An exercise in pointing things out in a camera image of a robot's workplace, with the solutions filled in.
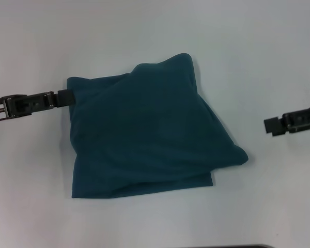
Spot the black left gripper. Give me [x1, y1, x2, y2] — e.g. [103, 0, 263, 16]
[0, 89, 75, 124]

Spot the teal shirt with FREE print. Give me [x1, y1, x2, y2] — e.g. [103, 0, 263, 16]
[66, 53, 250, 199]

